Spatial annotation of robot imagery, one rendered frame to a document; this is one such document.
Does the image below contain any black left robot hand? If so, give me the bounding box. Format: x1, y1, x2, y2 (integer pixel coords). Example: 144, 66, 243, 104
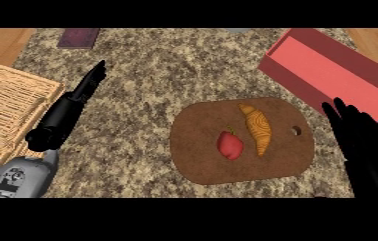
26, 59, 108, 152

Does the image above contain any orange croissant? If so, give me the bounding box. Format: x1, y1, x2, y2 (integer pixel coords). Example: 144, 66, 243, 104
237, 103, 274, 158

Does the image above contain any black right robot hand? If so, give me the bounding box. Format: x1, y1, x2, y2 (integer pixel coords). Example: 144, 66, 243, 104
321, 97, 378, 199

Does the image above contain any red cardboard box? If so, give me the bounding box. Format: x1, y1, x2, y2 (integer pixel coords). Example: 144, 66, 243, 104
257, 28, 378, 123

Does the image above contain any dark purple flat block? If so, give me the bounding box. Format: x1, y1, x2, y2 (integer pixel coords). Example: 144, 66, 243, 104
57, 28, 102, 50

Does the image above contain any red bell pepper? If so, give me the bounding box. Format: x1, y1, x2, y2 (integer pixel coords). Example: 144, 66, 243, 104
216, 126, 246, 161

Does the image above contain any brown wooden cutting board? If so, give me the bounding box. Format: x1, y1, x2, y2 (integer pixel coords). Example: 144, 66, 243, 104
169, 97, 316, 186

